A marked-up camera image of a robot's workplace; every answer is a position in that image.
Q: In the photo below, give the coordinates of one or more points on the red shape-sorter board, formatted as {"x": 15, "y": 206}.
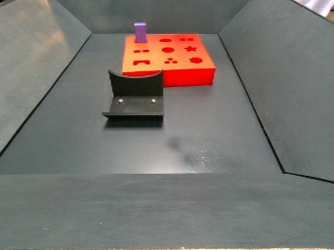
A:
{"x": 178, "y": 54}

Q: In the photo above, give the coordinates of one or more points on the purple rectangular block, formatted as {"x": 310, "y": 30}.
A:
{"x": 140, "y": 32}

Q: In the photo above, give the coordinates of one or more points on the black curved fixture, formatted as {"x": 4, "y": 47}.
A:
{"x": 136, "y": 95}

